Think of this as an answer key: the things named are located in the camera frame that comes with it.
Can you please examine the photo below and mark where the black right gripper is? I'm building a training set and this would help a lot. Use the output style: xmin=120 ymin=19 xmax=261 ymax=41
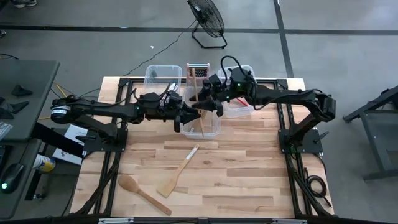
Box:
xmin=191 ymin=73 xmax=233 ymax=118

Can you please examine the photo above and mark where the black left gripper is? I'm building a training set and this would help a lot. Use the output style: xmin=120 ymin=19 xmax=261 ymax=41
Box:
xmin=142 ymin=92 xmax=201 ymax=133

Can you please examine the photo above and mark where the wooden spoon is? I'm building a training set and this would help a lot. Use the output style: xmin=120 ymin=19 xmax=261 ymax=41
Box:
xmin=118 ymin=174 xmax=172 ymax=217

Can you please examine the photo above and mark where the clear plastic bin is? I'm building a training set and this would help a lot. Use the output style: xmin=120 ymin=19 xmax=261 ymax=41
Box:
xmin=216 ymin=64 xmax=259 ymax=119
xmin=179 ymin=85 xmax=221 ymax=140
xmin=143 ymin=64 xmax=183 ymax=103

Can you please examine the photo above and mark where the metal box grater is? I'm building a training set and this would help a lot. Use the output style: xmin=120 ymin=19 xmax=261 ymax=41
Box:
xmin=185 ymin=63 xmax=211 ymax=88

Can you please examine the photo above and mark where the wooden spatula with label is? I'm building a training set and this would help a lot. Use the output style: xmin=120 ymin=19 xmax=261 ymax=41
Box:
xmin=156 ymin=143 xmax=201 ymax=199

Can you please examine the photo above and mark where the black floor fan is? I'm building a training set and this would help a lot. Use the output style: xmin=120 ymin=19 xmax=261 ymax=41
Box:
xmin=187 ymin=0 xmax=228 ymax=50

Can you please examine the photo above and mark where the white paper sheet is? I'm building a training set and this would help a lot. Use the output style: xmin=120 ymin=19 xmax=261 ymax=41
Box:
xmin=52 ymin=124 xmax=88 ymax=166

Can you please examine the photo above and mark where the white and yellow can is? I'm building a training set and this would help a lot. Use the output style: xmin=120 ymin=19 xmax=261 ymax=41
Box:
xmin=32 ymin=154 xmax=57 ymax=174

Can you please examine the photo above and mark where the grey side table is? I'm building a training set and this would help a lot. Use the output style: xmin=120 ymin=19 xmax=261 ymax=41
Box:
xmin=0 ymin=58 xmax=60 ymax=220

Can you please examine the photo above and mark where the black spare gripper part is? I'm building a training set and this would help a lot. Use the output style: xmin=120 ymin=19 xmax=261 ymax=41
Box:
xmin=11 ymin=83 xmax=34 ymax=97
xmin=0 ymin=96 xmax=30 ymax=121

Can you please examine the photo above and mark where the grey metal stand table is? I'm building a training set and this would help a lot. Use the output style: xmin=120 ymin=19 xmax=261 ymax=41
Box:
xmin=343 ymin=85 xmax=398 ymax=181

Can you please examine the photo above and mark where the person's shoe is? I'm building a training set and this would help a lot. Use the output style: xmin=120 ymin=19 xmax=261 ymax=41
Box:
xmin=11 ymin=0 xmax=37 ymax=9

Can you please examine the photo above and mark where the black aluminium table frame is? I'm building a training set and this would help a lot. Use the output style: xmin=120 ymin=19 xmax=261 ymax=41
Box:
xmin=70 ymin=77 xmax=335 ymax=218

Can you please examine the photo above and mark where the black fan power cable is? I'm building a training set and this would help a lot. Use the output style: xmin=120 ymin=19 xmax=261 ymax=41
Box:
xmin=123 ymin=20 xmax=197 ymax=77

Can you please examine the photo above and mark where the silver metal bracket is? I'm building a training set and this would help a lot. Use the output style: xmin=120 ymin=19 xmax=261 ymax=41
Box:
xmin=98 ymin=217 xmax=134 ymax=224
xmin=272 ymin=218 xmax=308 ymax=224

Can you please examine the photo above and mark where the coiled black cable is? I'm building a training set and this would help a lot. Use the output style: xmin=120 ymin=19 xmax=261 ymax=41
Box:
xmin=303 ymin=152 xmax=333 ymax=208

